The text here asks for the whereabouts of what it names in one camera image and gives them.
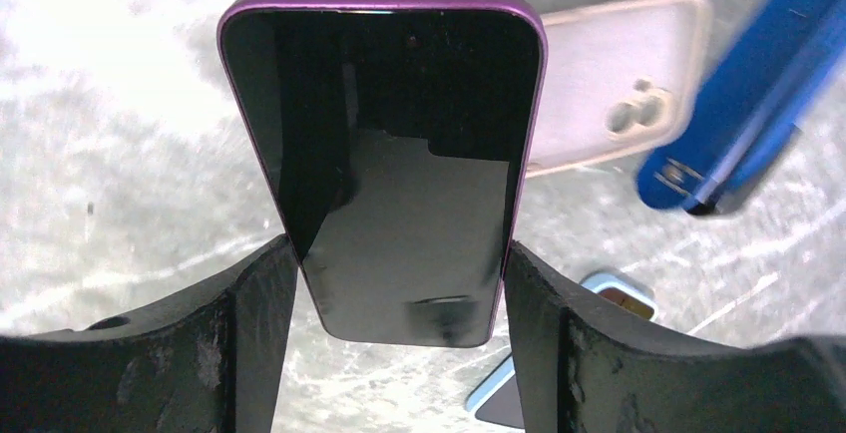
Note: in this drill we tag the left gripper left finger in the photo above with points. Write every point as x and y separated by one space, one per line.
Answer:
207 358

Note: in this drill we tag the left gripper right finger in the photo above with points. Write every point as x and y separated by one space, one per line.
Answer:
584 364

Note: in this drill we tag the beige pink phone case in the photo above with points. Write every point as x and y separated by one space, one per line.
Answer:
621 78

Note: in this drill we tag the purple edged glossy phone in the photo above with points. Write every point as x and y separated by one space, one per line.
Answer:
393 136

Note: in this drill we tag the blue clip tool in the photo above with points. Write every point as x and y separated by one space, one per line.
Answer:
746 114

